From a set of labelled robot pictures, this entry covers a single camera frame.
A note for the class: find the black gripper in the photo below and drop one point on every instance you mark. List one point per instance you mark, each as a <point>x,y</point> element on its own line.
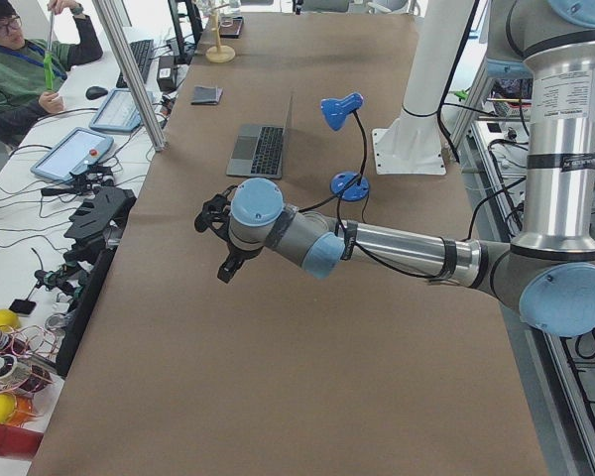
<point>234,253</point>

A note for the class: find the grey laptop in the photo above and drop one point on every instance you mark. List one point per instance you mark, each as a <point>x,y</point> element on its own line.
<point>259,150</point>

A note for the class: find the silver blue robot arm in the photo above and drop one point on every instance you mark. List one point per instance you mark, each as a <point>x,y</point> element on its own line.
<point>547,272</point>

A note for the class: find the blue desk lamp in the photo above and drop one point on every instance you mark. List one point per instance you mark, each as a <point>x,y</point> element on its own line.
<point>348,186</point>

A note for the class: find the black plastic rack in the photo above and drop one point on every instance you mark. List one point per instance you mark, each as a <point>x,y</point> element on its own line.
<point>88,231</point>

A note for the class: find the folded grey cloth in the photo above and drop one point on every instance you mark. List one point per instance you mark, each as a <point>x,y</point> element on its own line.
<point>206,95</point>

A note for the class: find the far blue teach pendant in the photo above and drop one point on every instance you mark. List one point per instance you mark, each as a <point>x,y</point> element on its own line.
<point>118,114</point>

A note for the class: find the blue teach pendant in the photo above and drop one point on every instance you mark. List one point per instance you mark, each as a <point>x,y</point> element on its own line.
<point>118,114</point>
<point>78,150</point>

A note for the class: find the near blue teach pendant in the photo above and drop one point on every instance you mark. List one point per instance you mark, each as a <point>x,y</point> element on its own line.
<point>78,150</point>

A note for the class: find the black power adapter box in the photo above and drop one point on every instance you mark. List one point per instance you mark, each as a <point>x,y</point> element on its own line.
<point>167,74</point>

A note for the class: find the wooden stand with round base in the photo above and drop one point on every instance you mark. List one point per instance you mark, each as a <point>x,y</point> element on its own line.
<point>218,53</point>

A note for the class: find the small black square pad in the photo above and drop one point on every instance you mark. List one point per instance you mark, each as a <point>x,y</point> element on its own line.
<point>22,306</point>

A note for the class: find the black computer mouse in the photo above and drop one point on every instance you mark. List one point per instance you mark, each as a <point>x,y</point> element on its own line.
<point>95,92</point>

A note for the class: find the black computer keyboard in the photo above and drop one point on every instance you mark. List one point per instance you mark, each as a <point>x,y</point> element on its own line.
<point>142,54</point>

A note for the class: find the dark wooden tray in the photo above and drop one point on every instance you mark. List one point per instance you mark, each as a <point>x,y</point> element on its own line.
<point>232,28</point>

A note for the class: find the upper yellow ball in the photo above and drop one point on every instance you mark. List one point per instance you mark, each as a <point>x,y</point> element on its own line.
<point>9,320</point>

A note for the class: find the person in green jacket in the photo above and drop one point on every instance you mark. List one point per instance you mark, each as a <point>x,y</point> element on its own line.
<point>24,95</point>

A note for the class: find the red cylinder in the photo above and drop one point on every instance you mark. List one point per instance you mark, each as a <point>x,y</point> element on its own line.
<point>19,443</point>

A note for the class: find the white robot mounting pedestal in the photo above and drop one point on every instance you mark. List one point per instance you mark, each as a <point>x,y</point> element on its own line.
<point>412,143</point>

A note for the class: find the copper wire basket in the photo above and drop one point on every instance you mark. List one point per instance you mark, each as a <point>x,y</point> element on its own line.
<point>27,378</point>

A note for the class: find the aluminium frame post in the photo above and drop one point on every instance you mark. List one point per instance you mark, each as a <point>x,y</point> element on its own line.
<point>113,29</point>

